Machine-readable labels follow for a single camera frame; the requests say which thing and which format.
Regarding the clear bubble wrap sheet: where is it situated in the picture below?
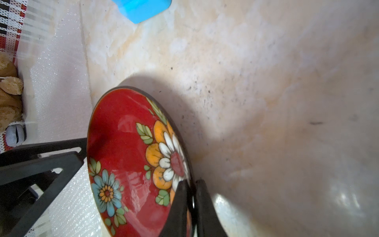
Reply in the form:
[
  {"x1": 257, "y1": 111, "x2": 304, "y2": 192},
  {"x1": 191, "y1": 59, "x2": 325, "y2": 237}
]
[{"x1": 17, "y1": 1, "x2": 103, "y2": 237}]

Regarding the brown teddy bear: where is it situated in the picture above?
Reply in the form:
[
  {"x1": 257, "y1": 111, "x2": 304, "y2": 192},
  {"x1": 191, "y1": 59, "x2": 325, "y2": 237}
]
[{"x1": 1, "y1": 52, "x2": 24, "y2": 133}]

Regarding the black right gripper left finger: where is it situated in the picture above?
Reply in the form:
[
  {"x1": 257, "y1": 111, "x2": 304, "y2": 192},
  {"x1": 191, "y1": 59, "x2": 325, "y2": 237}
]
[{"x1": 159, "y1": 180, "x2": 192, "y2": 237}]

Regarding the blue tape dispenser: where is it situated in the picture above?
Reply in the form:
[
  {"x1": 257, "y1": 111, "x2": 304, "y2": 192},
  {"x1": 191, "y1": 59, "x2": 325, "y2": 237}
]
[{"x1": 113, "y1": 0, "x2": 172, "y2": 24}]

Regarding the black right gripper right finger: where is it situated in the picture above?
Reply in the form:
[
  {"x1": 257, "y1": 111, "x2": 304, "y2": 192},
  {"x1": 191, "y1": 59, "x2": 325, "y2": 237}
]
[{"x1": 195, "y1": 179, "x2": 228, "y2": 237}]

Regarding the grey striped sock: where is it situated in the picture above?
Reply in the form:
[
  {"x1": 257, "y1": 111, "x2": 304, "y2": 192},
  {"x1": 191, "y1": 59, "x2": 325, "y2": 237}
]
[{"x1": 6, "y1": 124, "x2": 26, "y2": 147}]

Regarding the red floral dinner plate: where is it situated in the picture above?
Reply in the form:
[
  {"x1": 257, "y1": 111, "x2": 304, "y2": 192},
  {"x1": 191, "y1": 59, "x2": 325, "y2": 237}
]
[{"x1": 87, "y1": 87, "x2": 191, "y2": 237}]

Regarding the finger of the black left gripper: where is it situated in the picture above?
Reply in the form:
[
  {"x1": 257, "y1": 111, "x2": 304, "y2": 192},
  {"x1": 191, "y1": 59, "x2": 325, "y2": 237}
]
[
  {"x1": 1, "y1": 152, "x2": 84, "y2": 237},
  {"x1": 1, "y1": 138, "x2": 87, "y2": 167}
]

